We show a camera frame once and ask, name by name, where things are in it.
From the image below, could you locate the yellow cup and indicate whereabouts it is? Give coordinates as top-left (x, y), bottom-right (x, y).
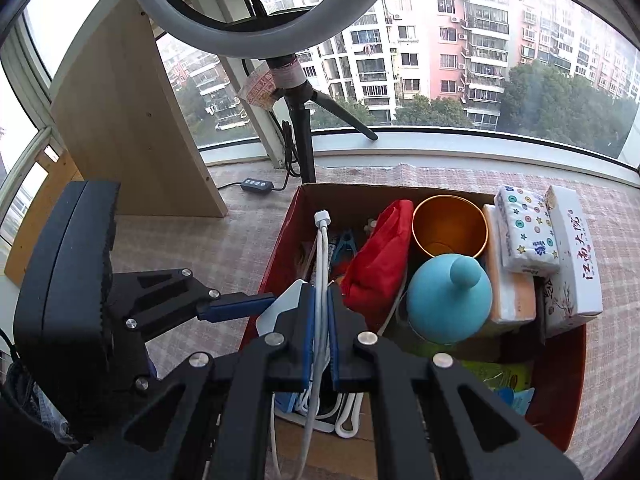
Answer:
top-left (411, 195), bottom-right (488, 259)

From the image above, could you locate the green packet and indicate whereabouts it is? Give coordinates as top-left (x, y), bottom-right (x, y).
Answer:
top-left (460, 360), bottom-right (533, 392)

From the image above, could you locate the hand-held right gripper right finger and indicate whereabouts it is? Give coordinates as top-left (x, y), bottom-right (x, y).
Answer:
top-left (327, 285), bottom-right (583, 480)

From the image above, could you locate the red cloth bag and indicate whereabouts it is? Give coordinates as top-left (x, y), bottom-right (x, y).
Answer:
top-left (341, 199), bottom-right (415, 317)

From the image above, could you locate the black cable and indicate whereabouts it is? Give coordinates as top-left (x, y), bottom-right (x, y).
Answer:
top-left (0, 330), bottom-right (33, 413)

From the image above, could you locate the teal capped bottle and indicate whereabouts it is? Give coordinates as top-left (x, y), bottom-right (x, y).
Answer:
top-left (406, 253), bottom-right (493, 346)

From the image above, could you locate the button print tissue pack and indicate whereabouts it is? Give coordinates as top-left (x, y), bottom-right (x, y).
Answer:
top-left (494, 186), bottom-right (561, 276)

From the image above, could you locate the light wooden board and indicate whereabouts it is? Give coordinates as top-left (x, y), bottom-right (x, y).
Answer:
top-left (50, 0), bottom-right (228, 218)

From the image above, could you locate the red paper tag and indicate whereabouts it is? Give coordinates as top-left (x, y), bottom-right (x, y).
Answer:
top-left (237, 69), bottom-right (278, 111)

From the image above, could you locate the blue plastic clip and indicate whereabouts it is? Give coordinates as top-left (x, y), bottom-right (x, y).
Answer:
top-left (332, 230), bottom-right (359, 276)

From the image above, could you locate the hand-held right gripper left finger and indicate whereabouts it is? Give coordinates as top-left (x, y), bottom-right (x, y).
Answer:
top-left (55, 287), bottom-right (317, 480)

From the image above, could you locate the white coiled cable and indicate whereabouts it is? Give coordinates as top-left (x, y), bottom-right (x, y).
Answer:
top-left (295, 390), bottom-right (365, 438)

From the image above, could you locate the black tripod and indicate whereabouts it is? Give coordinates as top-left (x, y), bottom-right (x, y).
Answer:
top-left (265, 55), bottom-right (378, 183)

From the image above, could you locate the black cable remote control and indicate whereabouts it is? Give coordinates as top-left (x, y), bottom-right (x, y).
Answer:
top-left (216, 175), bottom-right (288, 195)

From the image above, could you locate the person's left forearm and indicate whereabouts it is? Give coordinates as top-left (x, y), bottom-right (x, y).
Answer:
top-left (0, 395), bottom-right (81, 480)

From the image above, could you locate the peach tissue pack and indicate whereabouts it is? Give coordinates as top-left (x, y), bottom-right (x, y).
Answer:
top-left (482, 204), bottom-right (537, 323)

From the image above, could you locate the orange wooden plank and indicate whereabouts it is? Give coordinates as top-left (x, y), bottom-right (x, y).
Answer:
top-left (4, 150), bottom-right (83, 286)

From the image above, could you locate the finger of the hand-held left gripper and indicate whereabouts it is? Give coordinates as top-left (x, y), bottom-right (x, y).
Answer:
top-left (107, 268), bottom-right (277, 343)
top-left (135, 355), bottom-right (173, 395)

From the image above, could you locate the red cardboard box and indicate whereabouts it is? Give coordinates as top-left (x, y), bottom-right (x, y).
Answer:
top-left (239, 182), bottom-right (587, 480)

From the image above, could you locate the blue packet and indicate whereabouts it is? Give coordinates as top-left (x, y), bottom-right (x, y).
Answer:
top-left (495, 385), bottom-right (536, 417)

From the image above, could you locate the white charging cable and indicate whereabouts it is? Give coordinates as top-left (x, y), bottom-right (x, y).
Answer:
top-left (270, 210), bottom-right (335, 480)

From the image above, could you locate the white window frame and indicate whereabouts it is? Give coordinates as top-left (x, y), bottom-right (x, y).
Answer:
top-left (0, 0), bottom-right (640, 261)

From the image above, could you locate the white box with red print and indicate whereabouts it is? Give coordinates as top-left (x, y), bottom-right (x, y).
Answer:
top-left (542, 185), bottom-right (603, 338)

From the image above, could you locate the white power adapter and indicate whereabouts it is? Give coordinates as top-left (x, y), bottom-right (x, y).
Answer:
top-left (256, 280), bottom-right (307, 333)

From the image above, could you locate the white ring light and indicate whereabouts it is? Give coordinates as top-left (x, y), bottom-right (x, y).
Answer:
top-left (124, 0), bottom-right (404, 60)

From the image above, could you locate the checkered pink bedcover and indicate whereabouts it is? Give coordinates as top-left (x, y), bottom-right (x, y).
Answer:
top-left (107, 162), bottom-right (640, 480)

